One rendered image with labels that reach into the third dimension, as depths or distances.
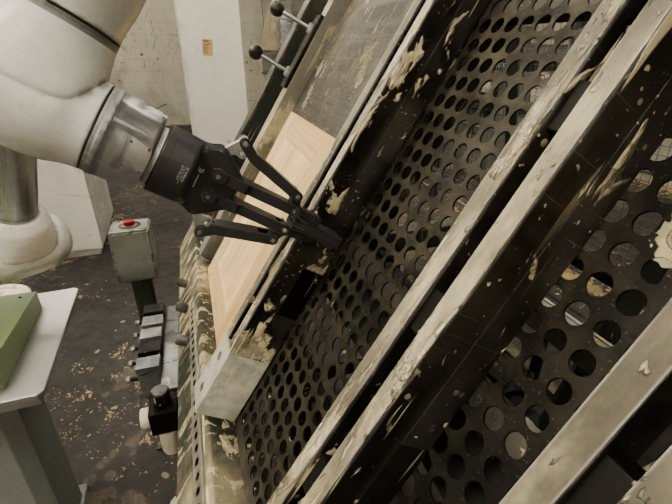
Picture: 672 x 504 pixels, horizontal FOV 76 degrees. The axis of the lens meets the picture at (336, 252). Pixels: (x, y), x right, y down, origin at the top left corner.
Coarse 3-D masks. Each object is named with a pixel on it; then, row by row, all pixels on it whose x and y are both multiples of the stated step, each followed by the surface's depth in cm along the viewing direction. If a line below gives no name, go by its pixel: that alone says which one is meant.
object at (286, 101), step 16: (336, 0) 108; (336, 16) 110; (320, 32) 110; (320, 48) 112; (304, 64) 112; (304, 80) 114; (288, 96) 114; (272, 112) 117; (288, 112) 116; (272, 128) 116; (256, 144) 118; (272, 144) 118; (256, 176) 120; (208, 240) 124; (208, 256) 126
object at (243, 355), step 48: (432, 0) 54; (480, 0) 56; (432, 48) 56; (384, 96) 57; (336, 144) 62; (384, 144) 60; (336, 192) 61; (288, 240) 66; (288, 288) 65; (240, 336) 66; (240, 384) 70
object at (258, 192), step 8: (216, 176) 46; (224, 176) 47; (232, 176) 48; (224, 184) 47; (232, 184) 48; (240, 184) 48; (248, 184) 48; (256, 184) 51; (240, 192) 48; (248, 192) 49; (256, 192) 49; (264, 192) 50; (272, 192) 52; (264, 200) 50; (272, 200) 50; (280, 200) 51; (280, 208) 51; (288, 208) 51; (296, 208) 52; (296, 216) 51
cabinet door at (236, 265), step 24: (288, 120) 108; (288, 144) 102; (312, 144) 87; (288, 168) 95; (312, 168) 82; (240, 216) 112; (240, 240) 105; (216, 264) 114; (240, 264) 98; (264, 264) 84; (216, 288) 106; (240, 288) 92; (216, 312) 98; (216, 336) 92
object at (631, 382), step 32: (640, 352) 21; (608, 384) 22; (640, 384) 20; (576, 416) 22; (608, 416) 21; (640, 416) 20; (576, 448) 22; (608, 448) 21; (640, 448) 22; (544, 480) 22; (576, 480) 21; (608, 480) 21; (640, 480) 19
